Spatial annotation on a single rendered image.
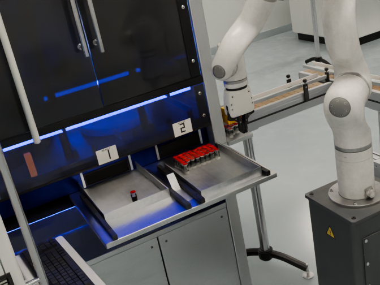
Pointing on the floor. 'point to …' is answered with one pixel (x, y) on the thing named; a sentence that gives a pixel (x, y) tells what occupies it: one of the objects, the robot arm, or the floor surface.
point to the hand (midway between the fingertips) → (242, 126)
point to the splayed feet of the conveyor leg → (281, 259)
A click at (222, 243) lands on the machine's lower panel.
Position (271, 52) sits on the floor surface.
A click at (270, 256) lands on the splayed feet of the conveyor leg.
